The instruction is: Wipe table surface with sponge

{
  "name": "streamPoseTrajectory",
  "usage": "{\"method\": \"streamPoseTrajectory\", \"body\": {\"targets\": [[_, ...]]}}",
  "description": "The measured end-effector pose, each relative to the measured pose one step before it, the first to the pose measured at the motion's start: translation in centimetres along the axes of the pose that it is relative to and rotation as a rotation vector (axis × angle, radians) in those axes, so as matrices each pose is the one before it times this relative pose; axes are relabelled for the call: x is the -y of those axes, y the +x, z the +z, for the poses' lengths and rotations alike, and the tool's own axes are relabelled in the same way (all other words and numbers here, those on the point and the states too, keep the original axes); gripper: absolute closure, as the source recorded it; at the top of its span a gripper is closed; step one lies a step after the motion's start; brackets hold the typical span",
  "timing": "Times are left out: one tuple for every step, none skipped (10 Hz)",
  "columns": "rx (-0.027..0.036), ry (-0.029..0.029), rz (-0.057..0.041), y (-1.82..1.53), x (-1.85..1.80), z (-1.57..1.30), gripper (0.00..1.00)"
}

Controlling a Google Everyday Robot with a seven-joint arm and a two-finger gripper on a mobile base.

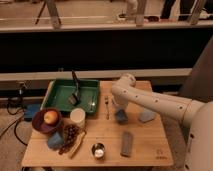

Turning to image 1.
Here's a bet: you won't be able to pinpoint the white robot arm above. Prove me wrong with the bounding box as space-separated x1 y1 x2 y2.
111 74 213 171

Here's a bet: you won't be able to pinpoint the metal fork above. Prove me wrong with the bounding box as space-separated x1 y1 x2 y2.
105 96 109 120

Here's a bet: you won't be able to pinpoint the light blue cloth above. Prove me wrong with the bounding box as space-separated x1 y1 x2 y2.
139 110 156 123

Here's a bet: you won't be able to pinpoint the grey rectangular block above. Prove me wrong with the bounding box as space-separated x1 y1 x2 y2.
120 131 133 157

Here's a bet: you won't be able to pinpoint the white cup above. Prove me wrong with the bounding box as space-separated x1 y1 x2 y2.
70 108 86 128

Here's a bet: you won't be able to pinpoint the black dish brush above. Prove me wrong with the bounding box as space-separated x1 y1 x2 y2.
69 71 80 106

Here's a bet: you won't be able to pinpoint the small metal bowl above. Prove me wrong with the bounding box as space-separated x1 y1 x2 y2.
91 143 105 159

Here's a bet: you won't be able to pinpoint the green plastic tray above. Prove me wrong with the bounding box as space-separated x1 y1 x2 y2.
42 79 100 116

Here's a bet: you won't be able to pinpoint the bunch of dark grapes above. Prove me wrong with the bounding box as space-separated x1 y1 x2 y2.
59 124 80 155

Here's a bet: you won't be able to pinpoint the red yellow apple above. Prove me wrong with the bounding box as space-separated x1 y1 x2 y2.
44 111 58 125

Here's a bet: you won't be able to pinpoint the purple bowl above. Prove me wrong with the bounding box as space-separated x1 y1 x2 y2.
32 108 62 134

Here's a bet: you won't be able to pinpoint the blue box on floor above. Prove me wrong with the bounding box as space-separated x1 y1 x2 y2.
24 104 40 121

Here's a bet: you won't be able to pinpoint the wooden handled brush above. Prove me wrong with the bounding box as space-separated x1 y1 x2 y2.
68 131 86 158

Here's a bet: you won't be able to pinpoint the black cables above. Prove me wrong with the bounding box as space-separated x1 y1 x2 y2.
0 81 29 147

